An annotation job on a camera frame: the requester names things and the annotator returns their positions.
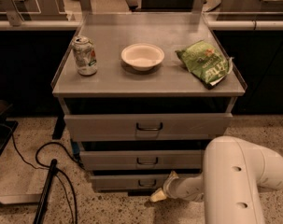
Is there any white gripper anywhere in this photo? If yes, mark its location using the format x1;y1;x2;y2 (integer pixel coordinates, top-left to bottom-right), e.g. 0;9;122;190
149;171;179;203

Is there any grey bottom drawer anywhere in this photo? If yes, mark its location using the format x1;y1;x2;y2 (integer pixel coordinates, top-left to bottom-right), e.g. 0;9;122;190
91;174;169;192

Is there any grey drawer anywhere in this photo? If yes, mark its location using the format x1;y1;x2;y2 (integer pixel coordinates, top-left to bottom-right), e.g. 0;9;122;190
64;113;233;142
91;174;169;192
80;150;205;171

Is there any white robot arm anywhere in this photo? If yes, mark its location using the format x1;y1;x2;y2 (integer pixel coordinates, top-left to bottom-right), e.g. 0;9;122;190
150;136;283;224

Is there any grey top drawer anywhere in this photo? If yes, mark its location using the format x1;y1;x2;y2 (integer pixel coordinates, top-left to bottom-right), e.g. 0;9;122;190
64;113;233;142

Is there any grey middle drawer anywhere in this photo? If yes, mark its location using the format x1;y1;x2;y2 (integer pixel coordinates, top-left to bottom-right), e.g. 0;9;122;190
80;150;205;171

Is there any grey metal drawer cabinet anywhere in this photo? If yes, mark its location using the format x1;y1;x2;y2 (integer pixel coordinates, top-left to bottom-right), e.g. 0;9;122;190
50;12;248;198

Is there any green chip bag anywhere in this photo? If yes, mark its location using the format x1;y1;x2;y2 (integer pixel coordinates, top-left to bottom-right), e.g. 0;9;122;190
176;40;233;89

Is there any white paper bowl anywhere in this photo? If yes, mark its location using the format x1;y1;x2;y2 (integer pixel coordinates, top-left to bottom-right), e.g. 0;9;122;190
121;43;164;71

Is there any black bar on floor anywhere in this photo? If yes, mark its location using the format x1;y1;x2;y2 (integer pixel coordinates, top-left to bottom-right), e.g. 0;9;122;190
34;159;57;224

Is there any crushed white soda can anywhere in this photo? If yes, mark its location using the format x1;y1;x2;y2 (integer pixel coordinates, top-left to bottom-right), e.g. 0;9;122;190
72;35;97;76

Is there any black floor cable left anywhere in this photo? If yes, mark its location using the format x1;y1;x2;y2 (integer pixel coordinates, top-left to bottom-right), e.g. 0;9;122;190
0;122;85;224

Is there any white horizontal rail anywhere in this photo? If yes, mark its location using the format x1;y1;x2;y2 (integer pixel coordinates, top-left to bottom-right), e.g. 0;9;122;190
0;21;283;31

